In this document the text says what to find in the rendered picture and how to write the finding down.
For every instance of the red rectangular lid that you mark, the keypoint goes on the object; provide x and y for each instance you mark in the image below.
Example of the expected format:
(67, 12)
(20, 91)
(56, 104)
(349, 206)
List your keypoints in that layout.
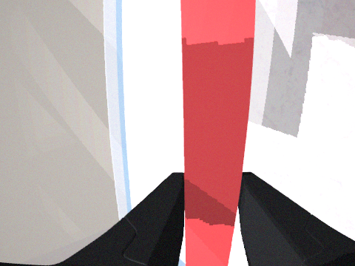
(217, 48)

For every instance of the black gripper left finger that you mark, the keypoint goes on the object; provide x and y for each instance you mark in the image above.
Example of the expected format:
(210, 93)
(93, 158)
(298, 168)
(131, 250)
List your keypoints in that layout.
(151, 234)

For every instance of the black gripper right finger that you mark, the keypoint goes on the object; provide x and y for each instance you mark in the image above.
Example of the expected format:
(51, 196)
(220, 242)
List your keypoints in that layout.
(278, 232)

